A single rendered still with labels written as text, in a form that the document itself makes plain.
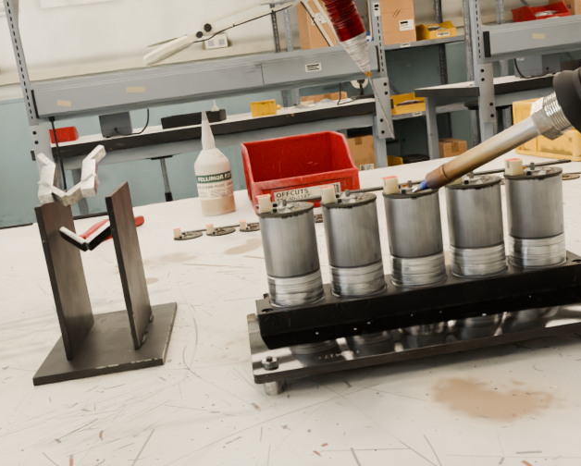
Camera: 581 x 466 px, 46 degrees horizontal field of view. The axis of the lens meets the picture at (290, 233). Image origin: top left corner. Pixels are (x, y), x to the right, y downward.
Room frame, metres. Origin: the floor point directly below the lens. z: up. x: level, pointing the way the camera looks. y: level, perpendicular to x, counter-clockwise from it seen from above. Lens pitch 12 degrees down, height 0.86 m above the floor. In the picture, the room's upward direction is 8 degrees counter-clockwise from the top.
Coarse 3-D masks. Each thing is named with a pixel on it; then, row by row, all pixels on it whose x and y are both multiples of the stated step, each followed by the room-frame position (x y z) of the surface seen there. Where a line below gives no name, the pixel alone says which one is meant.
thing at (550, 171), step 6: (540, 168) 0.30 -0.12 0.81; (546, 168) 0.30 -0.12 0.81; (552, 168) 0.30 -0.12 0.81; (558, 168) 0.30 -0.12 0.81; (504, 174) 0.30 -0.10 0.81; (522, 174) 0.30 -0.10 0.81; (528, 174) 0.29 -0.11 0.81; (534, 174) 0.29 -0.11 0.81; (540, 174) 0.29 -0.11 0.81; (546, 174) 0.29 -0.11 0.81; (552, 174) 0.29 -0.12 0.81; (558, 174) 0.29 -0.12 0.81
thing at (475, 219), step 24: (456, 192) 0.29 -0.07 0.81; (480, 192) 0.29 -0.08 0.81; (456, 216) 0.29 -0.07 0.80; (480, 216) 0.29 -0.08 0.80; (456, 240) 0.29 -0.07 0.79; (480, 240) 0.29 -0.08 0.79; (504, 240) 0.29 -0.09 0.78; (456, 264) 0.29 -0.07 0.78; (480, 264) 0.29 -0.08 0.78; (504, 264) 0.29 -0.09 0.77
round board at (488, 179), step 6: (462, 180) 0.29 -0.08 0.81; (468, 180) 0.29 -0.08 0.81; (486, 180) 0.29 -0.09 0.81; (492, 180) 0.29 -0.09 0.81; (498, 180) 0.29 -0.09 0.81; (444, 186) 0.30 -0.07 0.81; (450, 186) 0.29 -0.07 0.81; (456, 186) 0.29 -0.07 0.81; (462, 186) 0.29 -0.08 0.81; (468, 186) 0.29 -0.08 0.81; (474, 186) 0.29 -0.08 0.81; (480, 186) 0.29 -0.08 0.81
